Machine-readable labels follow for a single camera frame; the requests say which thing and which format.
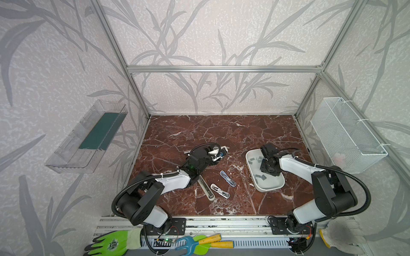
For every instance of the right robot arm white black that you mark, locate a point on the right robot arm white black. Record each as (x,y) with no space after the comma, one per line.
(332,193)

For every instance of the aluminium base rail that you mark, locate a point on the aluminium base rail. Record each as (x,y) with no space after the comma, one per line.
(246,231)

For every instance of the green trowel yellow handle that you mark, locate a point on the green trowel yellow handle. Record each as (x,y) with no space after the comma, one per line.
(214,245)

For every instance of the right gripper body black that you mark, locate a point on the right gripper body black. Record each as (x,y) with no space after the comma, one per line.
(267,165)

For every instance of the clear acrylic wall shelf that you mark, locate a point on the clear acrylic wall shelf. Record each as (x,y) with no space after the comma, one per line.
(84,148)

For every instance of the white knit work glove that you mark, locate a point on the white knit work glove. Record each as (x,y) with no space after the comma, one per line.
(344,233)

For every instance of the white wire mesh basket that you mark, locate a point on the white wire mesh basket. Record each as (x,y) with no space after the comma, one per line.
(341,130)

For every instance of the pink object in basket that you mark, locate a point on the pink object in basket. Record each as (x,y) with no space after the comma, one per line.
(339,160)

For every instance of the white plastic tray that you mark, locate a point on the white plastic tray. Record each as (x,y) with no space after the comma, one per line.
(263,182)

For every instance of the black white stapler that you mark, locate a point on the black white stapler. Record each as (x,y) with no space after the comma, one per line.
(210,195)

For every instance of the small white stapler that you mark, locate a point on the small white stapler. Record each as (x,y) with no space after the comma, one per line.
(219,191)

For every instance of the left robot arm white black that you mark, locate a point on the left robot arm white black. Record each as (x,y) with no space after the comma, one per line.
(138,201)

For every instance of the green black work glove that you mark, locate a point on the green black work glove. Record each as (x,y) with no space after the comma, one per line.
(115,243)

